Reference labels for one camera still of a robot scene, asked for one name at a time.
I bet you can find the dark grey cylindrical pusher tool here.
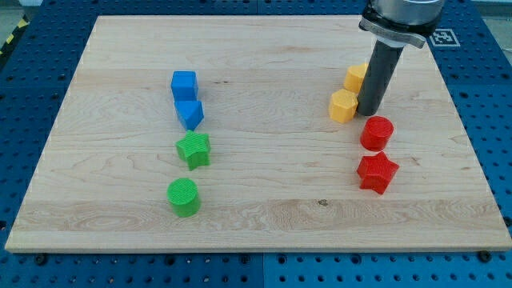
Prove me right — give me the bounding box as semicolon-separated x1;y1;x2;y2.
357;40;403;116

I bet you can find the red cylinder block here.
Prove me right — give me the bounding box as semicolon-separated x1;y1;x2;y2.
360;116;394;151

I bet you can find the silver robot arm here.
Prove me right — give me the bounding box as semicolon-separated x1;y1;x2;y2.
357;0;444;116

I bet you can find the yellow hexagon block rear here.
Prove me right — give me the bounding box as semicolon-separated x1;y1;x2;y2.
343;63;368;94

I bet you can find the yellow hexagon block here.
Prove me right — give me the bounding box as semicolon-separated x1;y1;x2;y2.
343;63;368;94
328;89;358;123

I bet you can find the white fiducial marker tag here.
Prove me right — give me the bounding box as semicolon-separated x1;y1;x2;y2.
430;28;460;47

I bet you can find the yellow hexagon block front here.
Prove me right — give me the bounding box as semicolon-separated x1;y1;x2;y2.
328;89;358;123

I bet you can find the red star block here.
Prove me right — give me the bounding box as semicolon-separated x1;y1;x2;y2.
357;151;400;194

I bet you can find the wooden board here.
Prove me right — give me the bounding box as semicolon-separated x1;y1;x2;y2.
6;16;511;253

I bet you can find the blue triangle block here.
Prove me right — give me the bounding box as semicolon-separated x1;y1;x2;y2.
174;100;204;130

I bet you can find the blue cube block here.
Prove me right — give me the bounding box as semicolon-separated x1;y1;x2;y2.
170;70;198;102

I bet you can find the green star block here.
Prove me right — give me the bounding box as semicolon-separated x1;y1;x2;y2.
175;130;211;170

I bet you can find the green cylinder block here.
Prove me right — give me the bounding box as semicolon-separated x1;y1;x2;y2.
167;178;201;218

